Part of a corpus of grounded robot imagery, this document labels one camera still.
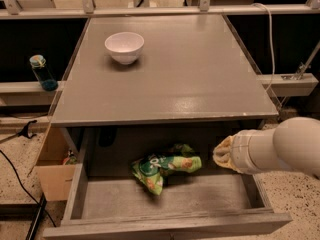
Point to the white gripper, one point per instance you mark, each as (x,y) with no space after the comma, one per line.
(240,152)

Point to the green rice chip bag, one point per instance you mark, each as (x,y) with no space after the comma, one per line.
(152,169)

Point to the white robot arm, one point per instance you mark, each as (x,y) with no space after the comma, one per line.
(294,145)

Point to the open grey top drawer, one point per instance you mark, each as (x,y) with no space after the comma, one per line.
(106,202)

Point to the grey cabinet with top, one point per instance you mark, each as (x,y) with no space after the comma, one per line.
(190,70)

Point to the white bowl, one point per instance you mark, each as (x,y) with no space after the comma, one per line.
(124,47)

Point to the colourful item in box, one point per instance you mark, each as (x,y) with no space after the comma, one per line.
(71,159)

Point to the cardboard box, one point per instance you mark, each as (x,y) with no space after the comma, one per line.
(54,173)

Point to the black clamp on floor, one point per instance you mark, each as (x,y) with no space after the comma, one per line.
(24,132)

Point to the blue water bottle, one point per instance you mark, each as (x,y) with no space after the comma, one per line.
(42,73)

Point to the metal bracket clamp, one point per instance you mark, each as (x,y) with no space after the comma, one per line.
(303,66)

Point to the metal rail frame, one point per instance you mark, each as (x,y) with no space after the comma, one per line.
(40,9)

